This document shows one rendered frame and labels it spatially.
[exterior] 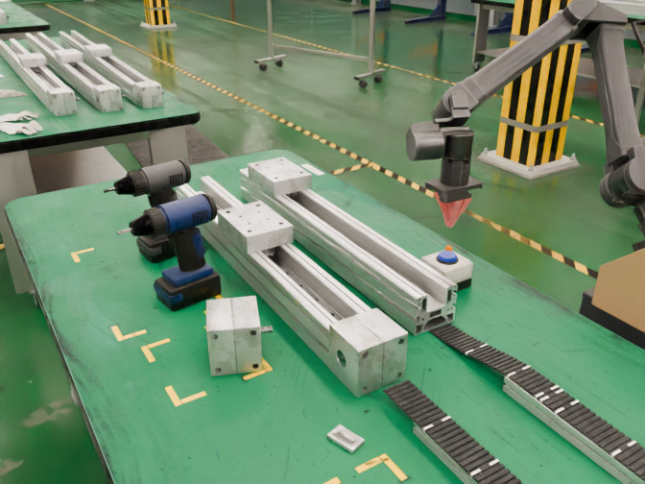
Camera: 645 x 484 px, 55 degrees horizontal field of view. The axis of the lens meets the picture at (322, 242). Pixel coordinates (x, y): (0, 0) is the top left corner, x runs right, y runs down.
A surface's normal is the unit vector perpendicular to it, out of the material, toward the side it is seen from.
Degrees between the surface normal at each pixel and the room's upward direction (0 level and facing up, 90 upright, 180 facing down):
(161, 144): 90
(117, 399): 0
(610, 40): 56
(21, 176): 90
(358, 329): 0
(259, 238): 90
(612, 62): 48
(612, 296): 90
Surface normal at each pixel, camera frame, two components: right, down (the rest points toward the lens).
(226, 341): 0.17, 0.44
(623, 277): -0.85, 0.24
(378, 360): 0.51, 0.39
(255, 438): 0.00, -0.89
